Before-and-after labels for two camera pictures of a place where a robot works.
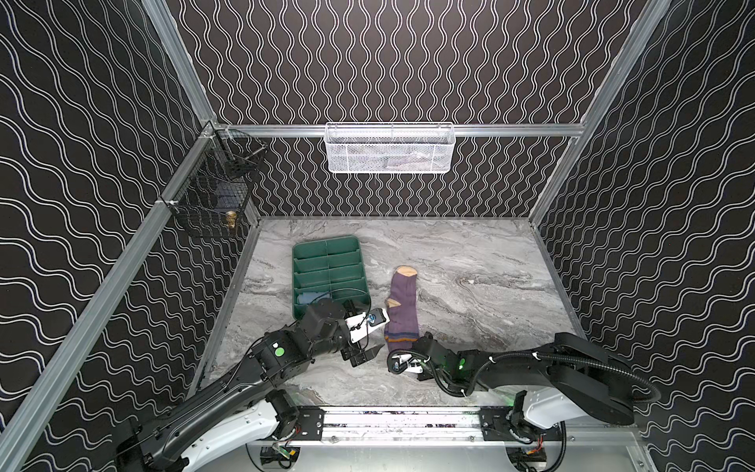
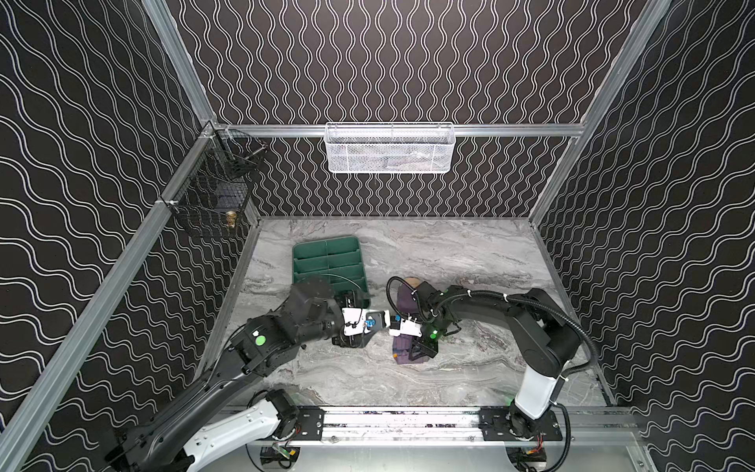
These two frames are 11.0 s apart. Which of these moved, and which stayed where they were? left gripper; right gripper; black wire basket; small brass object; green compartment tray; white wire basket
Moved: left gripper; right gripper
Stayed: black wire basket; white wire basket; small brass object; green compartment tray
